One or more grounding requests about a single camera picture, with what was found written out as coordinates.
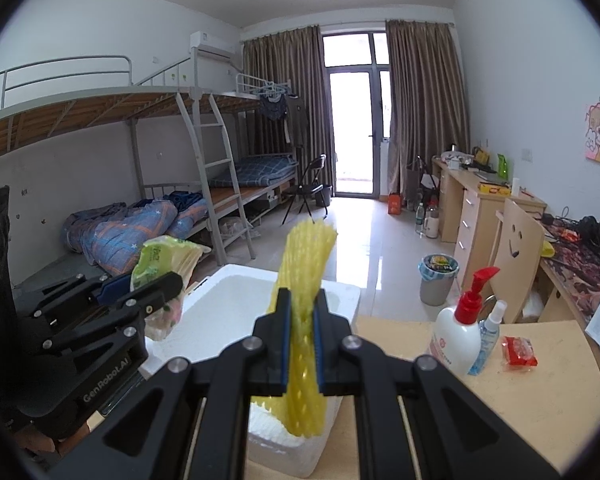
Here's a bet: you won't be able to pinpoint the yellow foam fruit net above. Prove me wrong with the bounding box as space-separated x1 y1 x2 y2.
267 219 340 438

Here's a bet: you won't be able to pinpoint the brown curtain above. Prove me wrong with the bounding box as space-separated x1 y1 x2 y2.
242 25 333 186
386 19 470 201

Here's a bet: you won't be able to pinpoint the wooden desk with drawers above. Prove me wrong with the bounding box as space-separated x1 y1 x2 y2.
432 157 548 276

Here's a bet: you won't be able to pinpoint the printed desk mat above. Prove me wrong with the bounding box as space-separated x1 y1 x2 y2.
540 220 600 321

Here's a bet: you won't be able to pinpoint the person's left hand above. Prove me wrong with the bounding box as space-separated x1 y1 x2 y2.
17 417 91 458

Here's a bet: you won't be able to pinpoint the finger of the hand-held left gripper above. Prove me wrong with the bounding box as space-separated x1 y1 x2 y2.
27 271 185 356
12 272 136 320

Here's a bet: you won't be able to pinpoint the black folding chair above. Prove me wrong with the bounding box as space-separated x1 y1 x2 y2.
280 154 328 226

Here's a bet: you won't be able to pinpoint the white air conditioner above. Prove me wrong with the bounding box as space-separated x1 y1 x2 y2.
190 31 236 58

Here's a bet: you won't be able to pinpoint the blue star print quilt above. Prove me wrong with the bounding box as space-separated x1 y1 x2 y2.
62 199 211 277

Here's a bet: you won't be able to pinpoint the white foam box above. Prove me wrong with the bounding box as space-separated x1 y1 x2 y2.
139 264 362 480

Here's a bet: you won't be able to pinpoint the green plastic bag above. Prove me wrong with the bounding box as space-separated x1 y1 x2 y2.
130 238 212 342

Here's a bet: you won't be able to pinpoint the grey metal bunk bed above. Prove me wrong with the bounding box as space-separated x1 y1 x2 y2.
210 72 301 226
0 56 261 281

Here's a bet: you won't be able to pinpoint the wooden desk with printed mat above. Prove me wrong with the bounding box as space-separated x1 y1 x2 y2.
530 220 600 381

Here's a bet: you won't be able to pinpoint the black headphones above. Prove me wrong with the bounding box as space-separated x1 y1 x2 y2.
577 215 600 261

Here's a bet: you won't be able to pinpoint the dark hanging clothes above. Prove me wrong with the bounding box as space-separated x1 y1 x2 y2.
259 92 311 148

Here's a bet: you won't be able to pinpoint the glass balcony door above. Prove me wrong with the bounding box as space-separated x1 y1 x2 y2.
321 30 392 198

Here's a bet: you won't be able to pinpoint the grey trash bin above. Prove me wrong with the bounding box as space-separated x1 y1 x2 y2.
419 254 461 307

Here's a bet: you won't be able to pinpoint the white plastic jug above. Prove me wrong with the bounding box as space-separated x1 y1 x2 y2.
424 200 441 239

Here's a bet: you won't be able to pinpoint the white red pump bottle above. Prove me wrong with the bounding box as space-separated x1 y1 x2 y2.
426 266 502 377

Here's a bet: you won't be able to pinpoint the red snack packet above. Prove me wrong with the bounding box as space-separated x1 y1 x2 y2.
501 336 539 372

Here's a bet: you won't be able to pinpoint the blue checked mattress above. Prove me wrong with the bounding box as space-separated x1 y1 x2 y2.
211 155 299 188

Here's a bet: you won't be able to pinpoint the small clear blue spray bottle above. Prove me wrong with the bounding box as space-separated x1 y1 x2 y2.
467 300 509 377

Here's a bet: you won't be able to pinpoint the black trolley bag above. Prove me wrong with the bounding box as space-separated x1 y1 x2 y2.
406 156 441 201

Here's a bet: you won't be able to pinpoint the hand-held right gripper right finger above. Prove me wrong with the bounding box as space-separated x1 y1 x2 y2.
313 288 563 480

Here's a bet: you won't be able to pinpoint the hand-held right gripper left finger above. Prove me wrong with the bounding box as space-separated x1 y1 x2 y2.
45 287 293 480

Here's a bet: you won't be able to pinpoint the wooden chair with smiley cutout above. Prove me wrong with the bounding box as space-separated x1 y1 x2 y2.
489 198 548 325

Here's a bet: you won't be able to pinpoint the grey metal bed ladder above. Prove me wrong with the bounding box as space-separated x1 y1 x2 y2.
175 91 256 261

